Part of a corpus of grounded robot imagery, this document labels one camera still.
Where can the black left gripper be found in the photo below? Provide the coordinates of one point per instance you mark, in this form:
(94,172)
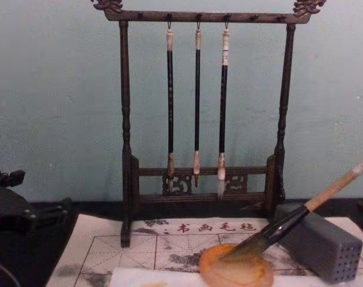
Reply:
(7,212)

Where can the grey block with holes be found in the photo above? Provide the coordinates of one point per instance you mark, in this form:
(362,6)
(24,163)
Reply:
(321,245)

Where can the black table cloth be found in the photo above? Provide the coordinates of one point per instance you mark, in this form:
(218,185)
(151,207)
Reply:
(31,263)

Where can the white gridded felt mat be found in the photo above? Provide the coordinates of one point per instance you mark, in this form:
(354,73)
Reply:
(109,230)

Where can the dark carved wooden brush rack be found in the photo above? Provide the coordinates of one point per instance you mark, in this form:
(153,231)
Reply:
(126,119)

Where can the orange translucent shallow dish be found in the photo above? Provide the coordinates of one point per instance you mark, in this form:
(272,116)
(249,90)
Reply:
(244,273)

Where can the white paper sheet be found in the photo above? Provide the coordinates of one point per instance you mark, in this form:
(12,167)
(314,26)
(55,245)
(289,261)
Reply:
(154,277)

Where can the black brush with brown tip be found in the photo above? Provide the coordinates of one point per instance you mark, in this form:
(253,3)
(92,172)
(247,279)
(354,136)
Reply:
(170,104)

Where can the black brush with white tip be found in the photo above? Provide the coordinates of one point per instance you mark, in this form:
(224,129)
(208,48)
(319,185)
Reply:
(223,104)

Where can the thin black calligraphy brush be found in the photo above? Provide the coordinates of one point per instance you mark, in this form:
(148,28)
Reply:
(197,104)

